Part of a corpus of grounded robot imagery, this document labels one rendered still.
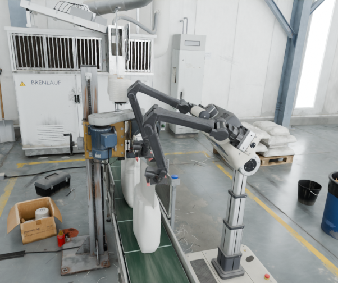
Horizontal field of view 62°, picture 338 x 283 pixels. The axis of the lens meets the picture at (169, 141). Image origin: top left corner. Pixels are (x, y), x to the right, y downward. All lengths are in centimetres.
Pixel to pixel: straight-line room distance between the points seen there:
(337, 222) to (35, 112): 449
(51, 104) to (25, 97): 39
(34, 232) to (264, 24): 638
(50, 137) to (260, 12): 531
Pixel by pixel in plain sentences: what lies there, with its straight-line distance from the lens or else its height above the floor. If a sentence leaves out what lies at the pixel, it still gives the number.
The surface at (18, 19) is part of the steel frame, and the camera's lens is 589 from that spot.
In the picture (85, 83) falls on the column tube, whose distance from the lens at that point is 231.
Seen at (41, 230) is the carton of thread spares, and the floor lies 11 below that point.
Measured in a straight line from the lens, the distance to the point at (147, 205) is 214.
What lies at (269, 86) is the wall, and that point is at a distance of 781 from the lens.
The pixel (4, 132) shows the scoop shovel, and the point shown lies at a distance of 639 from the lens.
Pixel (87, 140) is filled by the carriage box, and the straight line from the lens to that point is 235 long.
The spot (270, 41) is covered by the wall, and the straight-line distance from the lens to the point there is 767.
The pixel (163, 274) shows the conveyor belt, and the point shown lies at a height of 38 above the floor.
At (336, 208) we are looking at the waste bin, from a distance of 360.
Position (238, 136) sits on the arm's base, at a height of 149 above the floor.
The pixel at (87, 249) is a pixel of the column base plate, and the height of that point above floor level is 6.
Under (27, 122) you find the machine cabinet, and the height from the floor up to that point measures 64.
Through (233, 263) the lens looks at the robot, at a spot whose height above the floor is 36.
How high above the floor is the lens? 193
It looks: 19 degrees down
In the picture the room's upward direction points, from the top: 3 degrees clockwise
